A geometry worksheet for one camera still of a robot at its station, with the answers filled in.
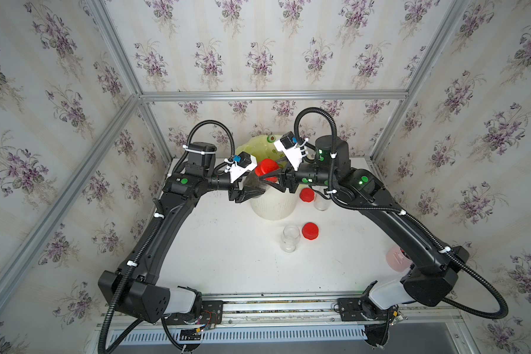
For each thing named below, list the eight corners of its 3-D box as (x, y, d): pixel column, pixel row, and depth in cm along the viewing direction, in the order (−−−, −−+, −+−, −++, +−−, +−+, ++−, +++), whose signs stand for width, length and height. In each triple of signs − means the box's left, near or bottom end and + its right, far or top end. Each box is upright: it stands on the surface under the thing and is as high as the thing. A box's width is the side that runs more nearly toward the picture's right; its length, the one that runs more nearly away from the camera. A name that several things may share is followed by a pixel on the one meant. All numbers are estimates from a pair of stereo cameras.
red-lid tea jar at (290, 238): (280, 252, 89) (283, 238, 79) (280, 238, 93) (282, 223, 83) (296, 252, 89) (300, 239, 79) (295, 238, 93) (299, 223, 83)
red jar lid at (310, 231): (303, 240, 92) (303, 237, 91) (301, 224, 97) (302, 222, 95) (319, 240, 92) (320, 237, 91) (316, 224, 97) (317, 222, 95)
